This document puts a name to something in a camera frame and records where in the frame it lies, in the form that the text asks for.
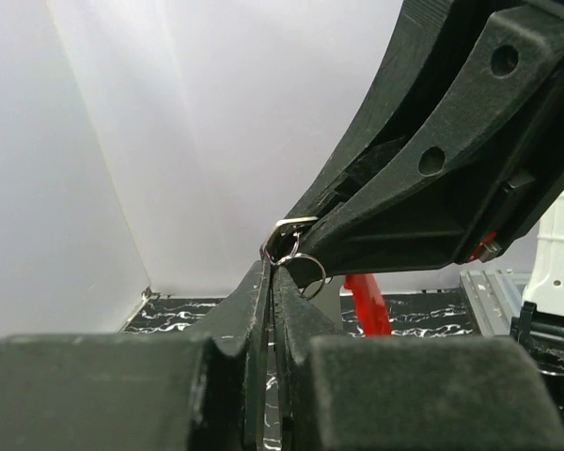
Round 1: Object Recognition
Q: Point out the red handled keyring holder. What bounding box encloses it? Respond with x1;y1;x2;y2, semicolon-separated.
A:
344;273;392;336

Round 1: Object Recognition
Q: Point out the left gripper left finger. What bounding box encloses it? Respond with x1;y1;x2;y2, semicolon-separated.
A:
0;261;271;450

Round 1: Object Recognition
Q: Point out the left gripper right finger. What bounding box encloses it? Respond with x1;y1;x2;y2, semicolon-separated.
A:
273;269;564;450

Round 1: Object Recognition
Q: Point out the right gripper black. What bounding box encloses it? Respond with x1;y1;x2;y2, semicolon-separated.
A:
290;1;564;287

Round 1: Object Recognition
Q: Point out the silver split ring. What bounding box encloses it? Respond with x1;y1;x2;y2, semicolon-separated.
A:
272;232;333;300

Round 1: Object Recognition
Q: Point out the silver key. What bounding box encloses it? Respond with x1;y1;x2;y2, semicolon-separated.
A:
259;216;319;264

